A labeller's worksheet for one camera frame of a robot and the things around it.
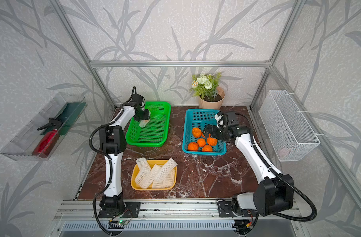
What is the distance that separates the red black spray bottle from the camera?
568mm

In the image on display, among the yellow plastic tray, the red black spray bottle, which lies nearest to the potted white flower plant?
the yellow plastic tray

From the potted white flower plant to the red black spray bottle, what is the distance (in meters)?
0.72

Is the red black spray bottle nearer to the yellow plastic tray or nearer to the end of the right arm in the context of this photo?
the yellow plastic tray

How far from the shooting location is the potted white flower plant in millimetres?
931

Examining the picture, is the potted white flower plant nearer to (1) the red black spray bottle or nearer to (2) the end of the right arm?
(2) the end of the right arm
